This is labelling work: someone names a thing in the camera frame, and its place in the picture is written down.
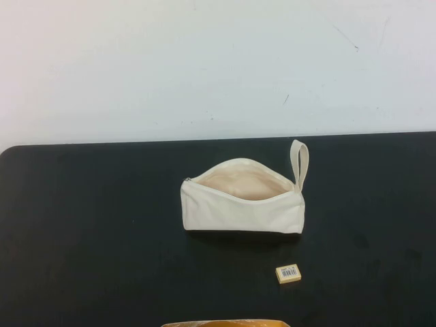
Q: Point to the orange yellow taped object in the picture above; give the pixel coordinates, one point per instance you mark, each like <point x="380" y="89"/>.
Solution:
<point x="221" y="324"/>

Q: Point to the black table mat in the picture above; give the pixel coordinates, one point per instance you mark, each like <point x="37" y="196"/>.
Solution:
<point x="102" y="238"/>

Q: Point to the yellow eraser with barcode label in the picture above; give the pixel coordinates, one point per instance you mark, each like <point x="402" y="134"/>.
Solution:
<point x="288" y="273"/>

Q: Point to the cream canvas pencil case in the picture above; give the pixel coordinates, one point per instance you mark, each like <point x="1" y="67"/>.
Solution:
<point x="235" y="214"/>

